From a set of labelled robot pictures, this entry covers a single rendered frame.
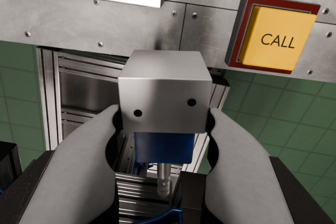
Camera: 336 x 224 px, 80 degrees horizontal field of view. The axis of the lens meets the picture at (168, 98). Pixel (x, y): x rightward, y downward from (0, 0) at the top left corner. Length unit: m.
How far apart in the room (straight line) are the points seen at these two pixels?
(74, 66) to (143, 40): 0.73
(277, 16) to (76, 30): 0.23
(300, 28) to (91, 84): 0.88
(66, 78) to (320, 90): 1.36
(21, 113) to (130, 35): 1.35
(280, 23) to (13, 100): 1.46
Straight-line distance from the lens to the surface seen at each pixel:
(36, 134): 1.62
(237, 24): 0.26
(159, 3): 0.17
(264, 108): 1.35
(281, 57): 0.26
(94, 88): 1.00
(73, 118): 1.11
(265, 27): 0.24
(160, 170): 0.18
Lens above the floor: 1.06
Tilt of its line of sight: 62 degrees down
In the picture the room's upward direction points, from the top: 178 degrees counter-clockwise
